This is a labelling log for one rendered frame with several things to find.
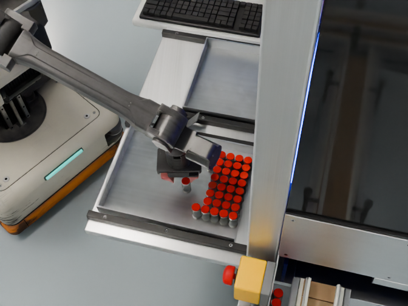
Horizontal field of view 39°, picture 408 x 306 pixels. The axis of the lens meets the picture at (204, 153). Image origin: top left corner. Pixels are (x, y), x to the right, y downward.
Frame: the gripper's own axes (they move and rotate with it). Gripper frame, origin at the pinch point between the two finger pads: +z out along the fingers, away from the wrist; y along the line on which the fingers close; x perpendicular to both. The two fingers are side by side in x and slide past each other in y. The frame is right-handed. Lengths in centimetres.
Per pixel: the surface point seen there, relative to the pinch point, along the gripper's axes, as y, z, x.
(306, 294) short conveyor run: 26.7, -4.5, -30.7
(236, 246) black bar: 12.8, 2.5, -16.7
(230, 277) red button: 11.2, -8.8, -28.3
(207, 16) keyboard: 6, 11, 66
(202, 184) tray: 4.8, 4.5, 0.8
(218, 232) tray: 8.8, 4.4, -12.4
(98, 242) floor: -41, 93, 24
